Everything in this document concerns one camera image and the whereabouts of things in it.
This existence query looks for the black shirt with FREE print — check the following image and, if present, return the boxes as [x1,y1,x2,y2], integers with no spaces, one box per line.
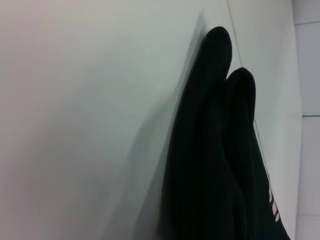
[159,26,293,240]

